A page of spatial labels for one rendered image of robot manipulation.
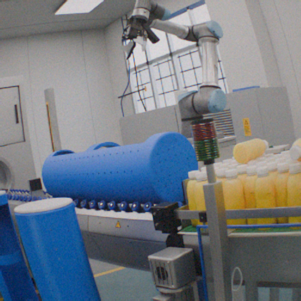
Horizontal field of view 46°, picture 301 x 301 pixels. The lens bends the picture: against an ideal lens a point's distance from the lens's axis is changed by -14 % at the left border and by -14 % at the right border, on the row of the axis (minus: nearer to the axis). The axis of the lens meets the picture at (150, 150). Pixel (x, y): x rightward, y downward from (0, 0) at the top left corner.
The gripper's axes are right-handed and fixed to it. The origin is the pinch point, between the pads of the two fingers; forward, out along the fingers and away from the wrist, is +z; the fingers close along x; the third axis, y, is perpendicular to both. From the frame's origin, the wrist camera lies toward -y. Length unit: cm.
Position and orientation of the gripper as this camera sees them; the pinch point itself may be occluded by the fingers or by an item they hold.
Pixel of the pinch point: (135, 57)
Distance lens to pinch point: 168.2
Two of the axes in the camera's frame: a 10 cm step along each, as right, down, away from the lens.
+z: -1.6, 9.8, -1.4
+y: -8.5, -2.1, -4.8
